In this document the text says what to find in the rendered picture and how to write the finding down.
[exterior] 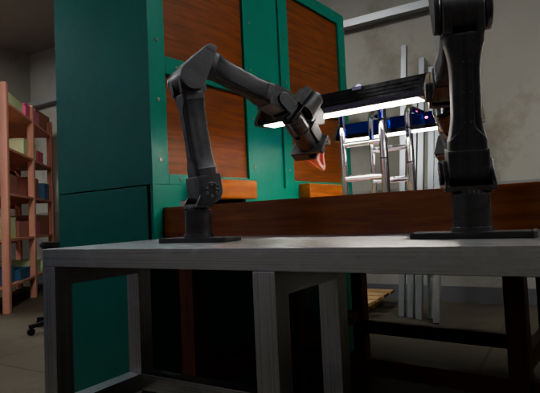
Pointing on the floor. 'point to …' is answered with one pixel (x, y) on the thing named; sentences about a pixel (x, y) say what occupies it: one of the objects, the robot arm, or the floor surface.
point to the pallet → (377, 296)
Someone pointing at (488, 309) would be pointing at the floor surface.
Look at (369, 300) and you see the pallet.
